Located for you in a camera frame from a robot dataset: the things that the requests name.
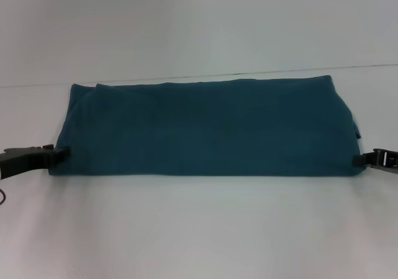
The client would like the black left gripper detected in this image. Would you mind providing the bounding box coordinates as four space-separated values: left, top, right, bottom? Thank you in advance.
0 144 71 180

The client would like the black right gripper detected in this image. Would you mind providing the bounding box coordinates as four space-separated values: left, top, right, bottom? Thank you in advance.
353 147 398 176

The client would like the teal t-shirt with FREE print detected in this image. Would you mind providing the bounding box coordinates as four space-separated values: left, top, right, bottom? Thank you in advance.
49 75 371 179

